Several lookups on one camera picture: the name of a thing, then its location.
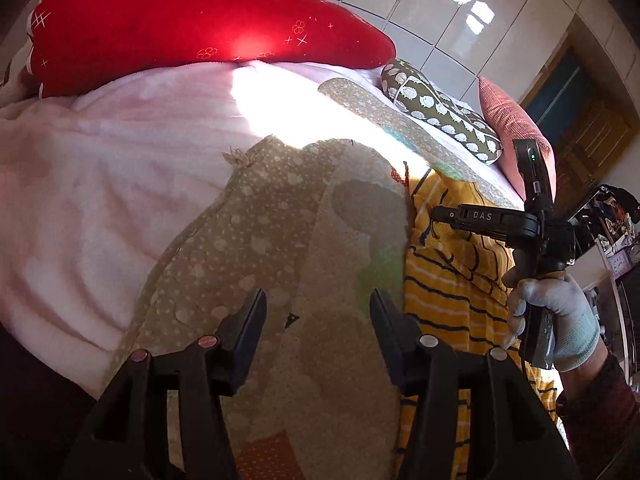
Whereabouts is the white side shelf unit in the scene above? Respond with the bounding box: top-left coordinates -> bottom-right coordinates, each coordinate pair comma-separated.
582,260 -> 633,361

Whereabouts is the pink ribbed pillow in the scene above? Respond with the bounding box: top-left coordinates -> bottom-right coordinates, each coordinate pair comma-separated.
477,76 -> 557,202

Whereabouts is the white glossy wardrobe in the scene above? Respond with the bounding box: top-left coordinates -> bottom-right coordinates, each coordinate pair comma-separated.
244,0 -> 592,107

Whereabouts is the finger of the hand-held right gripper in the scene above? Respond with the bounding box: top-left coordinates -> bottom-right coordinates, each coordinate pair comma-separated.
431,203 -> 544,237

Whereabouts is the cluttered shelf with dark items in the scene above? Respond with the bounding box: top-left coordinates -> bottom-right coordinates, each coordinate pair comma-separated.
574,184 -> 640,253

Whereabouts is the green hedgehog print pillow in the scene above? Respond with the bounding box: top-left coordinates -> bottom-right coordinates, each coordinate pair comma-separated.
381,59 -> 504,165

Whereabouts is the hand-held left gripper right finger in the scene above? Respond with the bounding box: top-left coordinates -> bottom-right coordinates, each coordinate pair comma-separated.
369,287 -> 581,480

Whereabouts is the red patterned long pillow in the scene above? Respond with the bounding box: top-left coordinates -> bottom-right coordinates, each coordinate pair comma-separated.
27,0 -> 397,99

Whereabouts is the beige dotted patchwork quilt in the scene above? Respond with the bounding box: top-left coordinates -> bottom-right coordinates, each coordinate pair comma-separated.
107,77 -> 524,480

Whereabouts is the brown wooden door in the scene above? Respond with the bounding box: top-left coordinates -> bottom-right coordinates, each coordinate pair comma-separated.
520,35 -> 640,202

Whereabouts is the white alarm clock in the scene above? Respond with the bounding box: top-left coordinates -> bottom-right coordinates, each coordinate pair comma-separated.
607,250 -> 632,277

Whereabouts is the yellow striped knit sweater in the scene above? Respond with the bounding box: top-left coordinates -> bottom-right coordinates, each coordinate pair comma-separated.
395,164 -> 562,480

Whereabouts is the person's right forearm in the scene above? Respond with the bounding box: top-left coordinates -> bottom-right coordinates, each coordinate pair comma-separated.
555,354 -> 640,480

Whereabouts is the pale pink fleece blanket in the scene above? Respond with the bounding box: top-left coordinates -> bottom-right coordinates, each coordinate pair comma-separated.
0,60 -> 362,397

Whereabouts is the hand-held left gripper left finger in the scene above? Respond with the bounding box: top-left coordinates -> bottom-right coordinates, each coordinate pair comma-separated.
62,287 -> 268,480

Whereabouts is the person's right hand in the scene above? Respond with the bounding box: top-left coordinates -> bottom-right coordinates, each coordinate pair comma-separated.
501,265 -> 601,373

